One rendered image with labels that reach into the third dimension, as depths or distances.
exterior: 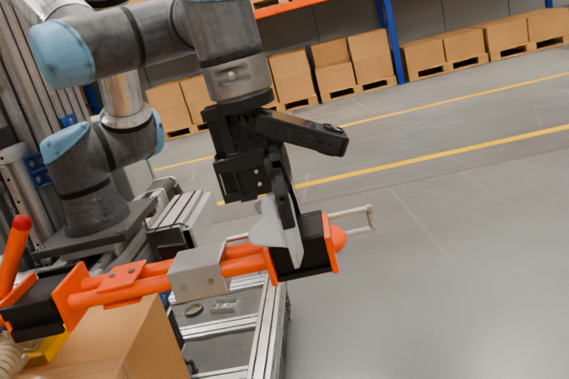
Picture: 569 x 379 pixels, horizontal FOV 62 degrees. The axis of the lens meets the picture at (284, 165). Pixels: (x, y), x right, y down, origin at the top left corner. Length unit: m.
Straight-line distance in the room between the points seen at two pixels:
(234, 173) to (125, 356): 0.36
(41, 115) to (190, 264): 0.83
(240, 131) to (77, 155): 0.62
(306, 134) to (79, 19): 0.28
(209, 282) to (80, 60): 0.30
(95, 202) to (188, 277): 0.56
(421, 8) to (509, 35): 1.72
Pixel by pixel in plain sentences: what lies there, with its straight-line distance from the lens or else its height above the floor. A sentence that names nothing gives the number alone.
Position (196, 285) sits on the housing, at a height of 1.09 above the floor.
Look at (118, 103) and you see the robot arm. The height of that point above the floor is 1.30.
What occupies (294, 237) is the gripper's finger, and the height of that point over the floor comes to 1.14.
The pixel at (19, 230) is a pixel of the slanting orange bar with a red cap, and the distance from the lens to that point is 0.69.
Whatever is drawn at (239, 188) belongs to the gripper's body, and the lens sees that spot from 0.56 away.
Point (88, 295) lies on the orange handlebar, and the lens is 0.68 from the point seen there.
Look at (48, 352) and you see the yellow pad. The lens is 0.87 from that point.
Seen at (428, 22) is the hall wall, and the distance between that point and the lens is 9.12.
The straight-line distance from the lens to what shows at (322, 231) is 0.58.
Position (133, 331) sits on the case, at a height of 0.97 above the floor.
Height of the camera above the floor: 1.37
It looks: 17 degrees down
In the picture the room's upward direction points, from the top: 15 degrees counter-clockwise
